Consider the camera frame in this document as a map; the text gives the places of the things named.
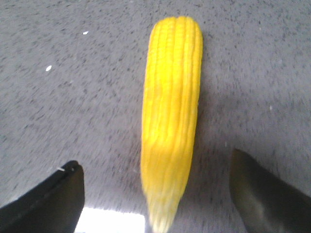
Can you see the yellow corn cob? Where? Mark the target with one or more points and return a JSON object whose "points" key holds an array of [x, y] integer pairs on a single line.
{"points": [[169, 115]]}

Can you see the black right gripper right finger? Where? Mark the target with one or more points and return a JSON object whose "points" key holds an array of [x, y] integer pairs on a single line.
{"points": [[266, 203]]}

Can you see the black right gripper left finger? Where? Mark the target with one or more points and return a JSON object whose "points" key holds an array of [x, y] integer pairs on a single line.
{"points": [[53, 206]]}

